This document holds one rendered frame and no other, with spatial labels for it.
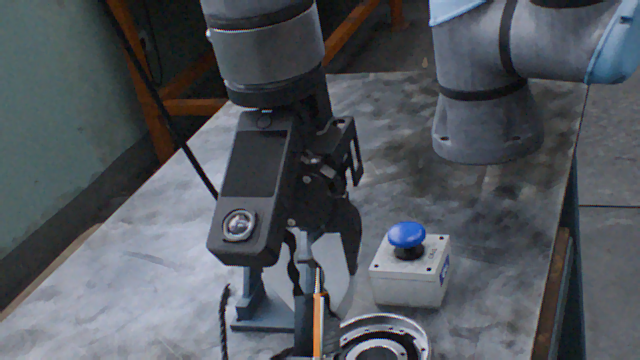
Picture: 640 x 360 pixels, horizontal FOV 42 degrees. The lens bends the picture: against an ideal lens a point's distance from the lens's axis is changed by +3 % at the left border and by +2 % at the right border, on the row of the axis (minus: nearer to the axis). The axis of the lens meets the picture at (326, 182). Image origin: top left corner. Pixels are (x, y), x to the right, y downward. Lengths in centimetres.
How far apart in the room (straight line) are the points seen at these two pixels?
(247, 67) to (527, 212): 52
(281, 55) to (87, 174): 245
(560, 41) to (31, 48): 206
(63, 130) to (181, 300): 196
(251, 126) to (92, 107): 243
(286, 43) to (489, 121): 58
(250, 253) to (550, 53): 56
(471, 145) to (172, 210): 41
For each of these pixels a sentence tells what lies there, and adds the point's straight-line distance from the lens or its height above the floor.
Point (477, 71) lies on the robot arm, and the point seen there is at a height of 93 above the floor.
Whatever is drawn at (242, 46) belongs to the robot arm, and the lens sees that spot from 54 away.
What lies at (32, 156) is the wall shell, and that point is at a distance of 277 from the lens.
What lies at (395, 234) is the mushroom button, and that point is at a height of 87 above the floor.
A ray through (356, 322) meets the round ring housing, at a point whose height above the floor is 84.
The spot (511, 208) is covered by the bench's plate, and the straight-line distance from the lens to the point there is 100.
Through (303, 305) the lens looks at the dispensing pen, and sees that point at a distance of 65.
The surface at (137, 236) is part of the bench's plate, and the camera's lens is 111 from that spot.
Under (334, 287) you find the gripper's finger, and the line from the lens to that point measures 64.
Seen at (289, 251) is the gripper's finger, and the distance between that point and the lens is 63.
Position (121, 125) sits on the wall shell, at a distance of 312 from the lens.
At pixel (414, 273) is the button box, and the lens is 84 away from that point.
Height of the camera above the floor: 133
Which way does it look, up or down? 28 degrees down
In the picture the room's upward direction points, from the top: 12 degrees counter-clockwise
